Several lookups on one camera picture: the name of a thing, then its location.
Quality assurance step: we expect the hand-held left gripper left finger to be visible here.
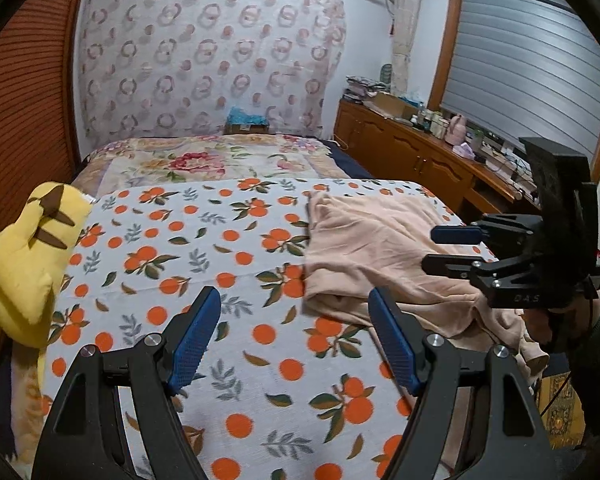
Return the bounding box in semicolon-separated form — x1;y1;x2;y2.
37;286;223;480

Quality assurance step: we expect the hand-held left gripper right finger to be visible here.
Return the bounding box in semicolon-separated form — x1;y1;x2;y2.
368;286;557;480

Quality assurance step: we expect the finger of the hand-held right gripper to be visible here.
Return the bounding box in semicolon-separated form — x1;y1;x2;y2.
421;253;532;284
430;213;547;257

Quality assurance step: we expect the pale pink shirt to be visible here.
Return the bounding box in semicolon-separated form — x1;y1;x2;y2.
303;190;551;382

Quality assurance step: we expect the person's right hand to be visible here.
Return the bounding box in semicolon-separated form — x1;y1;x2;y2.
522;308;556;347

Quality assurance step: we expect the white orange-print blanket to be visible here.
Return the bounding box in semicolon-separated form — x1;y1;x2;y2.
44;177;502;480

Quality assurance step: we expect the row of small bottles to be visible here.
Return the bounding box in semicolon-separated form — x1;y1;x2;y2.
409;102;537;197

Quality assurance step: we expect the wooden dresser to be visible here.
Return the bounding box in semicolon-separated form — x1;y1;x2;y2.
333;97;547;227

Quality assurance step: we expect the navy bed sheet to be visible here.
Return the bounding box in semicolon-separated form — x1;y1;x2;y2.
324;139;377;181

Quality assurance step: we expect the cardboard box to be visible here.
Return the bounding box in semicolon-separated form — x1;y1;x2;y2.
364;92;419;120

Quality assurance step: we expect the pile of folded cloths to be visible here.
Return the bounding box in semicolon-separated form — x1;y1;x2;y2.
343;74;392;104

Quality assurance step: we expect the yellow patterned cloth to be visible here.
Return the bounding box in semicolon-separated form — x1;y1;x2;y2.
534;374;587;452

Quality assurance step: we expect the grey window blind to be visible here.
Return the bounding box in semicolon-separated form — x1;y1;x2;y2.
439;0;600;157

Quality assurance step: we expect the floral bedspread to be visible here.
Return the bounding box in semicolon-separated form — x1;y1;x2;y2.
72;133;346;199

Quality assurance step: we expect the yellow plush toy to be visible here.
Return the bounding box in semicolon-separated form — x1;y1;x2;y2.
0;182;94;362

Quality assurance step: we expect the white lace window curtain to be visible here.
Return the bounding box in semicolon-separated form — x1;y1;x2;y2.
389;0;424;97

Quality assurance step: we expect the teal bundle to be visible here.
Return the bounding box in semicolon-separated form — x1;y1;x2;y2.
224;107;271;135

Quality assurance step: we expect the brown ribbed door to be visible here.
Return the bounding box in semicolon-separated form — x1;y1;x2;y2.
0;0;92;241

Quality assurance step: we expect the wooden window frame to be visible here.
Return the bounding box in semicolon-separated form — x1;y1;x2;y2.
426;0;600;182

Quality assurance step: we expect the ring-patterned lace curtain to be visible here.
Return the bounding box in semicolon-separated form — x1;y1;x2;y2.
77;0;349;144

